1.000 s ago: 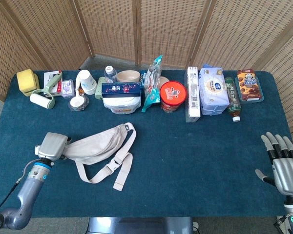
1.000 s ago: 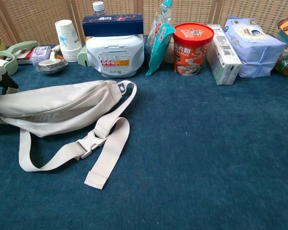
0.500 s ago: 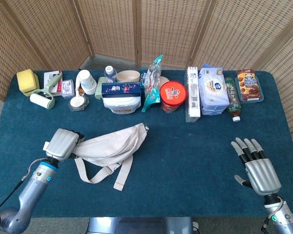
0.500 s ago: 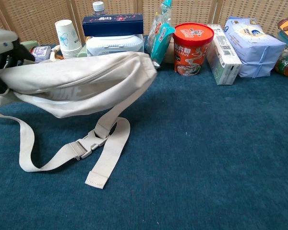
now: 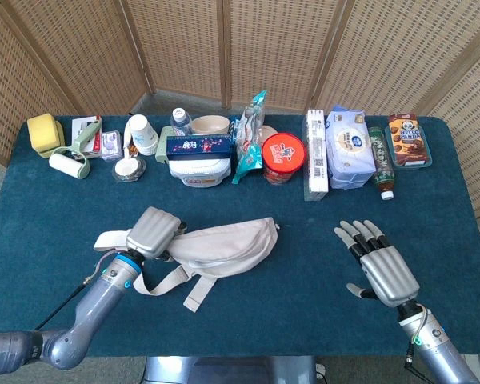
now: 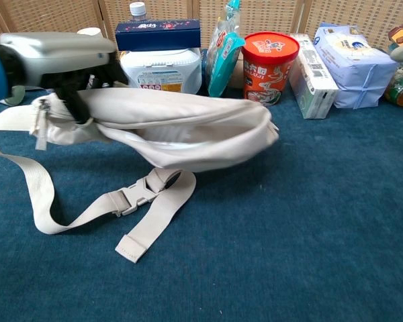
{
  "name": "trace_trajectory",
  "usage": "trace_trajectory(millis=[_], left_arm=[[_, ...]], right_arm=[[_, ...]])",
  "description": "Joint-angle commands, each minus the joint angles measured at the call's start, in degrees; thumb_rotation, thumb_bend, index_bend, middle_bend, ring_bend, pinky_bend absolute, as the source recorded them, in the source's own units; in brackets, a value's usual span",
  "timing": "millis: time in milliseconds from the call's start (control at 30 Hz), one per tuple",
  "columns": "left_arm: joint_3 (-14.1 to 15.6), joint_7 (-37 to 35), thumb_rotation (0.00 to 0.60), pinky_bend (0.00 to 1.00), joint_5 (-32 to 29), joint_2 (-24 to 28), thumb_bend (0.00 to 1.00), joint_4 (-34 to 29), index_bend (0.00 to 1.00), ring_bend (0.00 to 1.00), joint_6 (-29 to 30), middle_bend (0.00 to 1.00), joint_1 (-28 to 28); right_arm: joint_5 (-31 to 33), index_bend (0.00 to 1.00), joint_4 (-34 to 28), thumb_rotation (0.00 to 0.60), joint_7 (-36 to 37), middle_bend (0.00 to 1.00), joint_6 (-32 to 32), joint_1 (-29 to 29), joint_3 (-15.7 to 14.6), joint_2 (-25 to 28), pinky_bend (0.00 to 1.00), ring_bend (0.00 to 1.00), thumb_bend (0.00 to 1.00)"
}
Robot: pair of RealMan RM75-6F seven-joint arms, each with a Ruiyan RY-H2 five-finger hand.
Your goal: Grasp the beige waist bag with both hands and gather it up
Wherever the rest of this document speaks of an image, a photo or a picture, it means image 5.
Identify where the white plastic tub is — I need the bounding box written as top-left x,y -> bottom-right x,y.
168,157 -> 233,189

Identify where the small clear water bottle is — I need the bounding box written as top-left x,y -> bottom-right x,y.
170,106 -> 194,138

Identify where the pale green plastic object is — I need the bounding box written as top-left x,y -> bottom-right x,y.
155,125 -> 175,165

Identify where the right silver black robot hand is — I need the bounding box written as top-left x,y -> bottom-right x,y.
334,218 -> 421,309

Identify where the small clear purple box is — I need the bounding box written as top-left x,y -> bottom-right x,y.
100,130 -> 124,162

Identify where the beige bowl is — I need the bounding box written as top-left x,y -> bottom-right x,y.
190,115 -> 230,136

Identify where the green white lint roller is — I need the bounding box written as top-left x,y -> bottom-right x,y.
48,118 -> 104,180

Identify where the long white clear box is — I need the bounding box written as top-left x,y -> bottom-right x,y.
302,108 -> 330,202

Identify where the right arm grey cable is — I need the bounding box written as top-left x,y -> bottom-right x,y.
403,306 -> 431,374

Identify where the green tea bottle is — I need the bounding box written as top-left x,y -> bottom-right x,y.
367,126 -> 396,201

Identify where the woven bamboo folding screen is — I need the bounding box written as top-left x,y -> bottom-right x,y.
0,0 -> 480,281

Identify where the teal plastic tray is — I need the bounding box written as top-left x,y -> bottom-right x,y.
384,125 -> 434,170

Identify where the white red flat box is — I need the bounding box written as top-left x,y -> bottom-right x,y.
71,115 -> 103,159

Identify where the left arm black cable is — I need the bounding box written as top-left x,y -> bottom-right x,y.
33,250 -> 119,333

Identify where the teal snack bag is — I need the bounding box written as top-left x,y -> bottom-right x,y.
230,89 -> 268,186

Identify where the Hello Panda biscuit box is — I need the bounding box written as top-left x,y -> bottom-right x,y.
386,112 -> 431,166

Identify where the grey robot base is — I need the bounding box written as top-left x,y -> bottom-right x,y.
142,355 -> 326,384

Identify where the red lid noodle cup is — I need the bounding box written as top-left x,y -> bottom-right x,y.
261,132 -> 308,186

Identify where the white blue tissue pack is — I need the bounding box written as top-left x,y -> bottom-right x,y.
325,104 -> 378,190

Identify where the long dark blue box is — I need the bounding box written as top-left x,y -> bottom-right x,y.
165,134 -> 234,163

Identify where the yellow sponge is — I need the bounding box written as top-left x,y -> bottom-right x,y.
26,113 -> 58,153

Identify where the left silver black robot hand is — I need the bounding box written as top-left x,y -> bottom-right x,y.
126,206 -> 187,263

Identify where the beige waist bag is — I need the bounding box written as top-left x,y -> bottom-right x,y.
93,216 -> 282,314

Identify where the beige round dish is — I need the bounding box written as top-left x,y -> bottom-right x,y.
259,124 -> 280,144

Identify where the dark blue table cloth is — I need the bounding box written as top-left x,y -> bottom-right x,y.
0,114 -> 480,358

